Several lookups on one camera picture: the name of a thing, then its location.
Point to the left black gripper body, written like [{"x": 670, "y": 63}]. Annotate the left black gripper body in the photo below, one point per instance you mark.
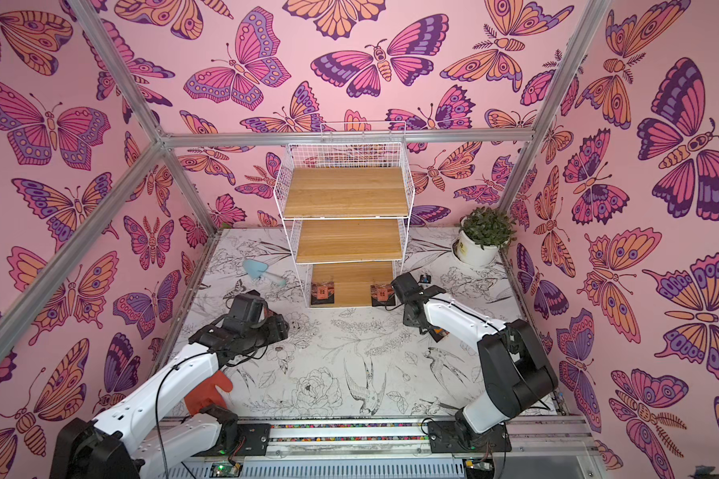
[{"x": 268, "y": 332}]

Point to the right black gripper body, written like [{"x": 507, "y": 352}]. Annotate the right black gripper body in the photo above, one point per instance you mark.
[{"x": 407, "y": 314}]

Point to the red tea bag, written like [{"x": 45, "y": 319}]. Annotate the red tea bag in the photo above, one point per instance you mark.
[
  {"x": 322, "y": 294},
  {"x": 382, "y": 295}
]

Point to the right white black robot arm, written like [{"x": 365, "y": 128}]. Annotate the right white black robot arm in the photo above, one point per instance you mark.
[{"x": 514, "y": 366}]

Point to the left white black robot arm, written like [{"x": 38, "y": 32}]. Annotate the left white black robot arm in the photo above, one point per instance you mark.
[{"x": 127, "y": 440}]

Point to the bottom wooden shelf board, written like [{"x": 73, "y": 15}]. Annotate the bottom wooden shelf board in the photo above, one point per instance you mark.
[{"x": 352, "y": 280}]

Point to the wooden shelf board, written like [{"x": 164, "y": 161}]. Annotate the wooden shelf board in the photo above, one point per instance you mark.
[
  {"x": 346, "y": 193},
  {"x": 348, "y": 241},
  {"x": 352, "y": 280}
]

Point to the middle wooden shelf board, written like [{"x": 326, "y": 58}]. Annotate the middle wooden shelf board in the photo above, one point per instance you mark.
[{"x": 348, "y": 241}]

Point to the top wooden shelf board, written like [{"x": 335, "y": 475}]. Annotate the top wooden shelf board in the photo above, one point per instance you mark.
[{"x": 346, "y": 193}]

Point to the light blue garden trowel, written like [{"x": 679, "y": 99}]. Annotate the light blue garden trowel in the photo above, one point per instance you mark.
[{"x": 257, "y": 270}]

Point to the red oven mitt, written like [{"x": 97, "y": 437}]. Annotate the red oven mitt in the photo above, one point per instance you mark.
[{"x": 211, "y": 391}]

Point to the green potted plant white pot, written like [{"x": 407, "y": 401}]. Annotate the green potted plant white pot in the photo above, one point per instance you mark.
[{"x": 483, "y": 233}]

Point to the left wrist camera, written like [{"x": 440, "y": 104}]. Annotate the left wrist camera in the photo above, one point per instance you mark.
[{"x": 244, "y": 313}]

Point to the white wire shelf rack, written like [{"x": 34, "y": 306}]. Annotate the white wire shelf rack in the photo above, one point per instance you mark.
[{"x": 341, "y": 155}]

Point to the aluminium frame profiles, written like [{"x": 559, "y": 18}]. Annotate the aluminium frame profiles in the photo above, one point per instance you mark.
[{"x": 17, "y": 319}]

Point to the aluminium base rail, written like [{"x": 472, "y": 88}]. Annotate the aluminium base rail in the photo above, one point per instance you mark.
[{"x": 413, "y": 447}]

